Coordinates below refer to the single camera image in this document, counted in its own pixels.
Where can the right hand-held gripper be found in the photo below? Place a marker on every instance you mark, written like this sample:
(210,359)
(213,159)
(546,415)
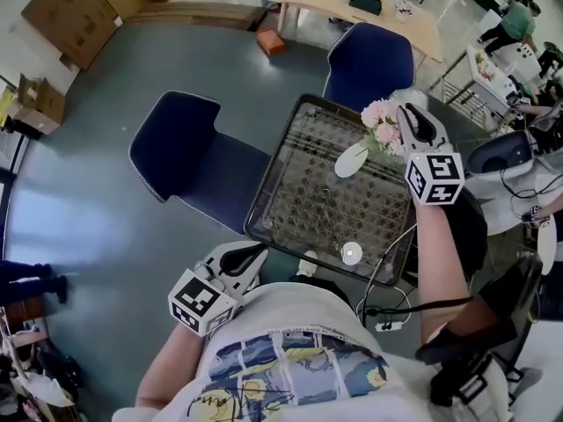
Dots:
(435,178)

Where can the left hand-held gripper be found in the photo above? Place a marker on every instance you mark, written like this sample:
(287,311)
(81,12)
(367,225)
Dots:
(198,301)

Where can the pink flowers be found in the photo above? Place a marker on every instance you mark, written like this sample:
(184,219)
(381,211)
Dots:
(382,125)

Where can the person's right forearm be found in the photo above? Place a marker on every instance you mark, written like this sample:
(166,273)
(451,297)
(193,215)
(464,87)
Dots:
(440,257)

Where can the person's left forearm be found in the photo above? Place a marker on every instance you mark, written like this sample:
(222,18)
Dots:
(163,376)

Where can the grey metal rack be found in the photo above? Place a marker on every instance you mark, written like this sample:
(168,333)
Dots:
(457,95)

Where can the person's white shoe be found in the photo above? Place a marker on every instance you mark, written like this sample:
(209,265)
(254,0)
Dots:
(308,262)

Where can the person's black trousers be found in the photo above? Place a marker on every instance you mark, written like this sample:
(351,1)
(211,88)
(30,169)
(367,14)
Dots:
(316,286)

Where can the blue chair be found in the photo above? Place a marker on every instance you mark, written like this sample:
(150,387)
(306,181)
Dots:
(189,156)
(374,60)

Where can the white cart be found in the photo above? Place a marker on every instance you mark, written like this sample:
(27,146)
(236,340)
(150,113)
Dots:
(497,77)

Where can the wicker glass-topped table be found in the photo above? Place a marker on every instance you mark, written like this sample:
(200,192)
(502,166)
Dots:
(316,200)

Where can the white fabric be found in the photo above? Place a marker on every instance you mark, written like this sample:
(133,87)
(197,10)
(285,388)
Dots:
(506,200)

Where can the white printed t-shirt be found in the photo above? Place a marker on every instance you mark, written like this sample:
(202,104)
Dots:
(286,367)

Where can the light wooden table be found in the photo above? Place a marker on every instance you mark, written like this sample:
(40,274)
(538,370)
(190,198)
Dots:
(396,20)

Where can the black tray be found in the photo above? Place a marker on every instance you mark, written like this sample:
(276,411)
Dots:
(365,0)

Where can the white power strip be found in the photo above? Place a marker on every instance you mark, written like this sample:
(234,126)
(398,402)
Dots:
(389,325)

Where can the orange box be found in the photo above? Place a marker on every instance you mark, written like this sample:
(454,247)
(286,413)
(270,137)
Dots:
(270,42)

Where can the cluttered storage rack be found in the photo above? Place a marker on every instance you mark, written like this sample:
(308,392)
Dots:
(26,367)

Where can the low wooden platform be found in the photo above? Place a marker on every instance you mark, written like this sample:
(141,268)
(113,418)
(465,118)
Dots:
(198,11)

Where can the open cardboard box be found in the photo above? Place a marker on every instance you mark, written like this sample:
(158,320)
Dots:
(35,104)

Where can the flat cardboard box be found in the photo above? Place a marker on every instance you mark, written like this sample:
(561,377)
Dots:
(70,16)

